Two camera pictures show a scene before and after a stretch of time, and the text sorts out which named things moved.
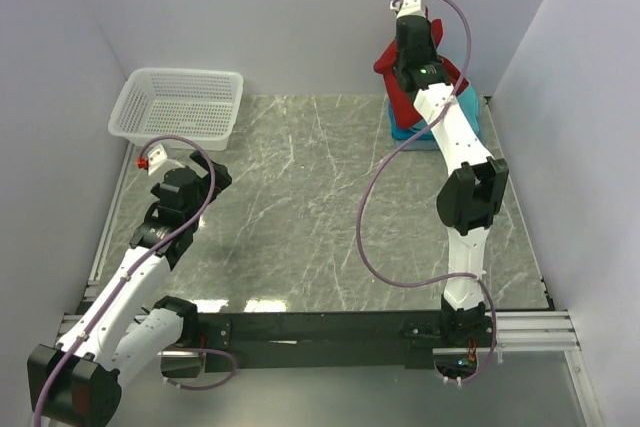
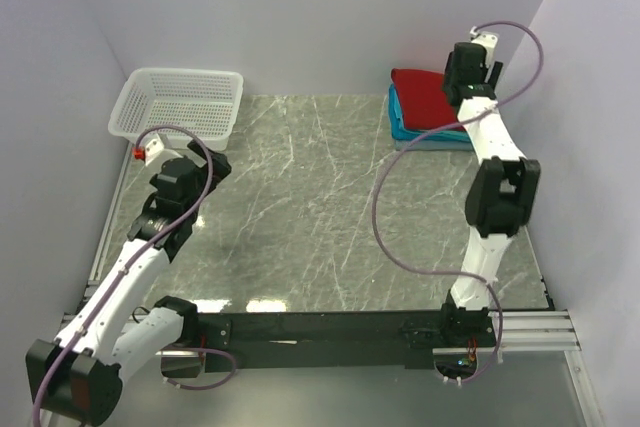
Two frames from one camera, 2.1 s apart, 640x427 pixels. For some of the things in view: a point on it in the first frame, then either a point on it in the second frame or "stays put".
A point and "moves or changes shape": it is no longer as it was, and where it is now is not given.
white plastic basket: [198, 103] stays put
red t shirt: [403, 102] moves or changes shape
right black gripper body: [412, 27] -> [497, 72]
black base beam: [398, 339] stays put
